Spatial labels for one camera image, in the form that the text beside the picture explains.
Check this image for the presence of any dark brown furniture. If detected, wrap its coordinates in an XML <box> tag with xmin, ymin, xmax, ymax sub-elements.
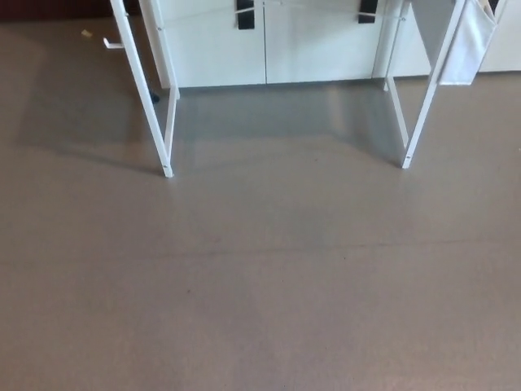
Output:
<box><xmin>0</xmin><ymin>0</ymin><xmax>112</xmax><ymax>22</ymax></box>

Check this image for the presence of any black cabinet handle strap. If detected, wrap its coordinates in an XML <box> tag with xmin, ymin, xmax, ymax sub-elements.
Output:
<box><xmin>234</xmin><ymin>0</ymin><xmax>257</xmax><ymax>31</ymax></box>
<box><xmin>357</xmin><ymin>0</ymin><xmax>380</xmax><ymax>25</ymax></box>

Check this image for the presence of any white cabinet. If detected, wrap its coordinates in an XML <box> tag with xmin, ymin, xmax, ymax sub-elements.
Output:
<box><xmin>139</xmin><ymin>0</ymin><xmax>521</xmax><ymax>89</ymax></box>

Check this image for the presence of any white desk with metal frame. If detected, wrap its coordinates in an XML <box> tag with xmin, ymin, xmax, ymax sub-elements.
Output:
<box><xmin>108</xmin><ymin>0</ymin><xmax>467</xmax><ymax>179</ymax></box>

